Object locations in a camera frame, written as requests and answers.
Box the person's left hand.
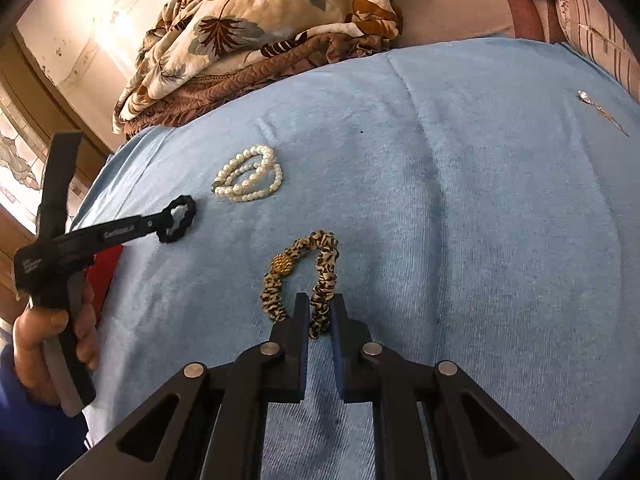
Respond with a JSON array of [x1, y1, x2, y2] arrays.
[[12, 280, 101, 403]]

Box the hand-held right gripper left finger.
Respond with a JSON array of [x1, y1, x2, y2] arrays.
[[57, 292, 311, 480]]

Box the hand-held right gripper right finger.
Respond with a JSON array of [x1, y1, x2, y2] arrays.
[[330, 294, 576, 480]]

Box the brown quilted blanket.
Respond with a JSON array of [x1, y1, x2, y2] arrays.
[[122, 30, 396, 138]]

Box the white pearl bracelet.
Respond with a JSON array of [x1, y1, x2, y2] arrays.
[[211, 145, 284, 204]]

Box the floral leaf print blanket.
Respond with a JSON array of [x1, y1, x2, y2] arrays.
[[112, 0, 403, 133]]

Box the black satin scrunchie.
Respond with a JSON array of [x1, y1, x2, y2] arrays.
[[157, 194, 197, 245]]

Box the blue cloth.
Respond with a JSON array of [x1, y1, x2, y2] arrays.
[[67, 35, 640, 480]]

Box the leopard print scrunchie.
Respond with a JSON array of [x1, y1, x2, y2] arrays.
[[259, 230, 341, 340]]

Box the red box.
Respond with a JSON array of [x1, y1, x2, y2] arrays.
[[82, 245, 123, 318]]

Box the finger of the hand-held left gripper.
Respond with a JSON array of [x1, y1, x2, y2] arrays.
[[134, 209, 176, 233]]

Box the person's left forearm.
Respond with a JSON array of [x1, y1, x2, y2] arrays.
[[0, 345, 91, 480]]

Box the pink bed sheet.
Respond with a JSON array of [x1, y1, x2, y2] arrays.
[[390, 0, 566, 51]]

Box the wooden window frame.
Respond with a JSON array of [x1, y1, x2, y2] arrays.
[[0, 25, 116, 321]]

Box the striped pillow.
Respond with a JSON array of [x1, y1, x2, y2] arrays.
[[550, 0, 640, 91]]

